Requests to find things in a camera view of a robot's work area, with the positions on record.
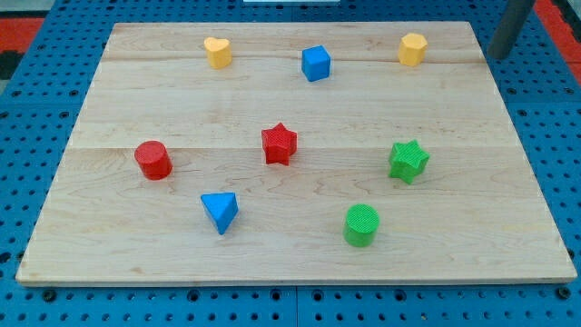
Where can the blue triangle block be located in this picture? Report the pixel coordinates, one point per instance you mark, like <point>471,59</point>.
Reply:
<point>221,208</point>

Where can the red cylinder block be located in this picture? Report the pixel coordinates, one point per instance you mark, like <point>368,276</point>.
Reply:
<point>153,160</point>

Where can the red star block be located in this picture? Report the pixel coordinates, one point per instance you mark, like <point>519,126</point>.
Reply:
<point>279,144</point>

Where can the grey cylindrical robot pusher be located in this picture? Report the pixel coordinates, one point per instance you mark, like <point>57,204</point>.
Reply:
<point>509,28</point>

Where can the blue cube block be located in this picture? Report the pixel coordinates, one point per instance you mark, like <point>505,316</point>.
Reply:
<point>315,63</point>

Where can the yellow hexagon block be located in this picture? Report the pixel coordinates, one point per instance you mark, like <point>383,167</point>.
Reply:
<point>412,49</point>

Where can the yellow heart block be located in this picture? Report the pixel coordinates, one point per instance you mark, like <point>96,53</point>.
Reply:
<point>218,52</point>

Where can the green star block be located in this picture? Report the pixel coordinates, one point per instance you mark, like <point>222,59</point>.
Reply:
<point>407,161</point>

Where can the green cylinder block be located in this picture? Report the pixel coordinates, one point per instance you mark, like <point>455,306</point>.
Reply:
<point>361,225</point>

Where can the wooden board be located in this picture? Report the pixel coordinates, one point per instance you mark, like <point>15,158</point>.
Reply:
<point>474,216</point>

